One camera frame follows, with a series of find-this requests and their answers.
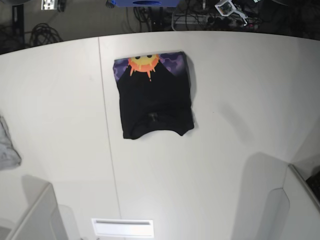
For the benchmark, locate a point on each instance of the black T-shirt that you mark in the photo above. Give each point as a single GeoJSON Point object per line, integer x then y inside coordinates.
{"type": "Point", "coordinates": [154, 94]}

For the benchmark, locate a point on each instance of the blue box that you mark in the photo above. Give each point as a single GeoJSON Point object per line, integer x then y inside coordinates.
{"type": "Point", "coordinates": [144, 3]}

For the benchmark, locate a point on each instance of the grey cloth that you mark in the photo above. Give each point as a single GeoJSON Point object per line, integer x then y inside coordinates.
{"type": "Point", "coordinates": [9, 157]}

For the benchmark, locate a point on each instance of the black keyboard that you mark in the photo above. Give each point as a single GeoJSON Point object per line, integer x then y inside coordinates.
{"type": "Point", "coordinates": [314, 183]}

